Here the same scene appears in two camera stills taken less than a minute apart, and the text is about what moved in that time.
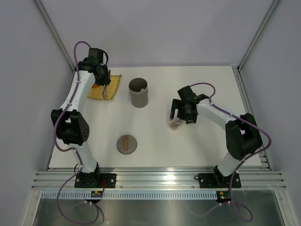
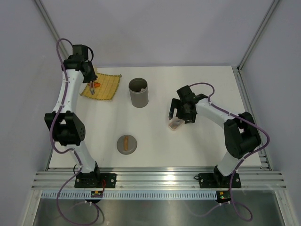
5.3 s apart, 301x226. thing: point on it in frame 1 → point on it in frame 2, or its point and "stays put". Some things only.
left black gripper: x=106 y=81 → x=92 y=76
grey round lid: x=127 y=144 stays put
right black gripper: x=177 y=104 stays put
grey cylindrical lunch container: x=138 y=89 stays put
